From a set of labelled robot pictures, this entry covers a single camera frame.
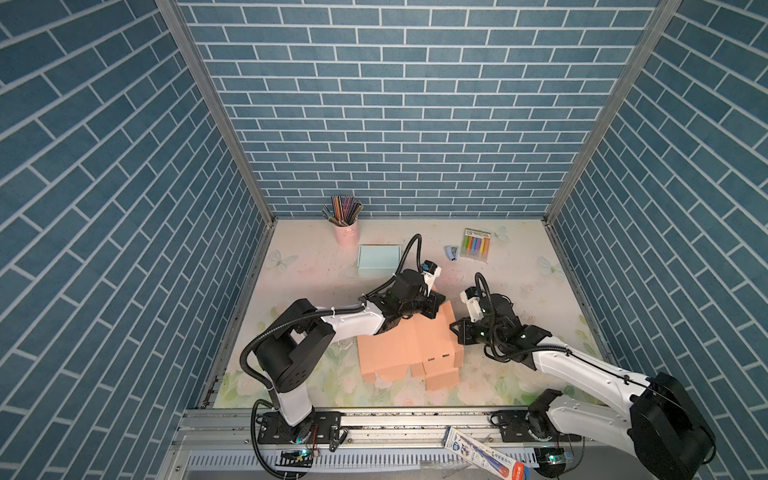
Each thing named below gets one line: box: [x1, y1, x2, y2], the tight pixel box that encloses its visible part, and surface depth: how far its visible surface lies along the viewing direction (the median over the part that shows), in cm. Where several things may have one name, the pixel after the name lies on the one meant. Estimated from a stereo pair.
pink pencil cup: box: [333, 220, 360, 247], surface depth 110 cm
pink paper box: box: [357, 301, 465, 391], surface depth 86 cm
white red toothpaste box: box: [442, 426, 531, 480], surface depth 71 cm
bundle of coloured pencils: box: [321, 194, 365, 227], surface depth 108 cm
